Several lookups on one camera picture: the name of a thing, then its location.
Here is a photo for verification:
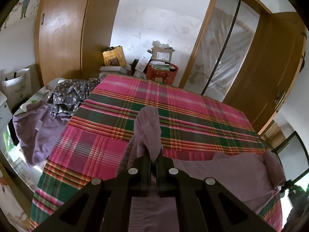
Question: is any sliding glass door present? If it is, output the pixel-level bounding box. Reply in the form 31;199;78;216
179;0;271;102

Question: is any yellow gift bag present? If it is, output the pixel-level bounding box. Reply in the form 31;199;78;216
102;46;127;68

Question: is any white paper shopping bag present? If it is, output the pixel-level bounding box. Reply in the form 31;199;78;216
1;68;31;109

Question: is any purple garment on bedside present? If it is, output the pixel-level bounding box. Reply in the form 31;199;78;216
13;101;70;168

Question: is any pink green plaid bed cover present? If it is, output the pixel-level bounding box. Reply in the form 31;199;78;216
31;74;284;231

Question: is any purple fleece garment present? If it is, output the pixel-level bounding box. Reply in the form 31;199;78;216
116;106;286;231

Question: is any brown wooden room door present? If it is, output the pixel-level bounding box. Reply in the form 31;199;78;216
223;12;306;133

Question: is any black mesh office chair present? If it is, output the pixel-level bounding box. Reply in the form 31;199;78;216
272;131;308;185

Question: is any grey floral garment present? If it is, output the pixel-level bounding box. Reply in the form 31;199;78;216
47;78;102;118

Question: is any cardboard box with label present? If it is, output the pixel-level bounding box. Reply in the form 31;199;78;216
151;47;174;63

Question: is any brown wooden wardrobe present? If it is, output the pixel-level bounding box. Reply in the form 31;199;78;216
35;0;119;85

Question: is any red basket with boxes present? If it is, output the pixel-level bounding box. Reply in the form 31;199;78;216
146;64;178;85

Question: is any cartoon couple wall sticker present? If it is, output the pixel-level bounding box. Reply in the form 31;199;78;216
1;0;40;30

